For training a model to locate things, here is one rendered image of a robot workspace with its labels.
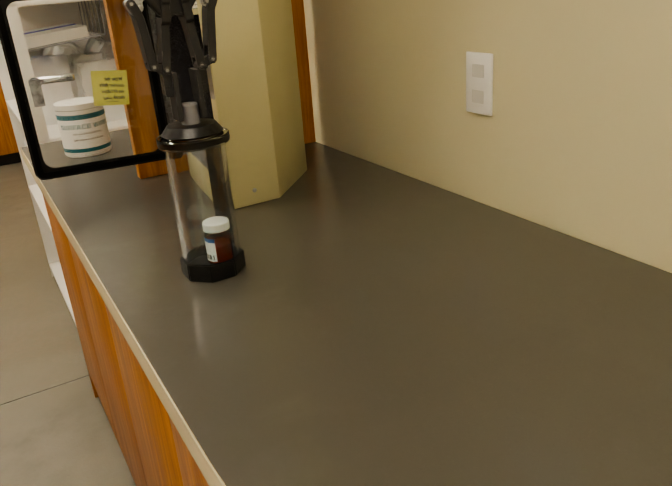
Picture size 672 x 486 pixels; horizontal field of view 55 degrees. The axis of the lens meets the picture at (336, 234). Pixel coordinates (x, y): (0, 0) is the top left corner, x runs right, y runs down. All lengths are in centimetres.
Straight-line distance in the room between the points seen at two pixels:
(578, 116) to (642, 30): 17
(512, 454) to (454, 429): 6
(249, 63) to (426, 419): 82
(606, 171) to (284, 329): 57
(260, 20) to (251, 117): 18
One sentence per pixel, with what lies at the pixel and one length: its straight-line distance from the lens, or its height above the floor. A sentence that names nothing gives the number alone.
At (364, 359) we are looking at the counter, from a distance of 81.
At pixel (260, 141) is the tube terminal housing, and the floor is 107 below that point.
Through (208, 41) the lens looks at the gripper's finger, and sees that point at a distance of 100.
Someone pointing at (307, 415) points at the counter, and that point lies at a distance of 73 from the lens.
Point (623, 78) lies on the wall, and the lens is 108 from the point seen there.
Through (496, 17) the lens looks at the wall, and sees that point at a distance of 124.
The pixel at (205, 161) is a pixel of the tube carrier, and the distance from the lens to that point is 98.
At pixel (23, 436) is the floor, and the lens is 253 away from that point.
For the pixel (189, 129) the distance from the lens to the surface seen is 98.
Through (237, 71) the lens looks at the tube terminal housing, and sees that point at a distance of 130.
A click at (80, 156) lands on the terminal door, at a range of 159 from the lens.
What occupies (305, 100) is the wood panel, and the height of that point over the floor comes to 106.
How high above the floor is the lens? 138
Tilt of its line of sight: 22 degrees down
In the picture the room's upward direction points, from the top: 5 degrees counter-clockwise
